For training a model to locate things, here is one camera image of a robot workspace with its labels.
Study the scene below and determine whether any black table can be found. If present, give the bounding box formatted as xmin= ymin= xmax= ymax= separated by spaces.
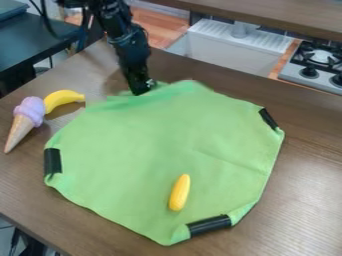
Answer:
xmin=0 ymin=11 xmax=107 ymax=98

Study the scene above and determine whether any yellow toy banana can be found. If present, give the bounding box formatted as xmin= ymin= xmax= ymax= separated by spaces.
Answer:
xmin=42 ymin=89 xmax=87 ymax=115

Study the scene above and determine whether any toy stove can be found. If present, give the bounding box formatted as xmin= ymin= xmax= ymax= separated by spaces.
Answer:
xmin=276 ymin=39 xmax=342 ymax=97

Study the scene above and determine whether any purple toy ice cream cone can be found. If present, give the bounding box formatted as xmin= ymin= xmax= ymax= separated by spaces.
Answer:
xmin=2 ymin=96 xmax=47 ymax=155

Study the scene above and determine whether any toy sink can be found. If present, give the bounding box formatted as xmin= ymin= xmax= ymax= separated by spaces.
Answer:
xmin=184 ymin=17 xmax=297 ymax=78

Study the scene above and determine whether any yellow toy corn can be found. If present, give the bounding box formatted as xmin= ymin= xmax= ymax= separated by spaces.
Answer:
xmin=166 ymin=173 xmax=193 ymax=212

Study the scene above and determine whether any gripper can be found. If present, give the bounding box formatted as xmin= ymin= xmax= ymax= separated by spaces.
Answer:
xmin=106 ymin=27 xmax=158 ymax=97

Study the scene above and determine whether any green cloth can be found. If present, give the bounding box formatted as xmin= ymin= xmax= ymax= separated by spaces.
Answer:
xmin=42 ymin=79 xmax=286 ymax=247

